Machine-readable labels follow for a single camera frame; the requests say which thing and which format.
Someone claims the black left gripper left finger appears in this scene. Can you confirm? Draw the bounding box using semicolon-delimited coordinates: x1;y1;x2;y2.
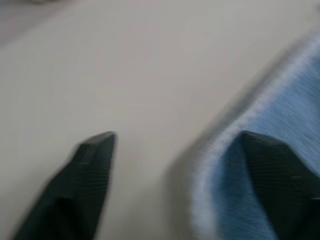
12;131;116;240

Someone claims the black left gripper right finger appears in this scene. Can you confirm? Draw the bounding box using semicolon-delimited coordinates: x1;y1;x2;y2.
240;130;320;240

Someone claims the blue towel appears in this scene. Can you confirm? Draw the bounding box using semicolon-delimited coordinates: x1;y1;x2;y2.
187;33;320;240

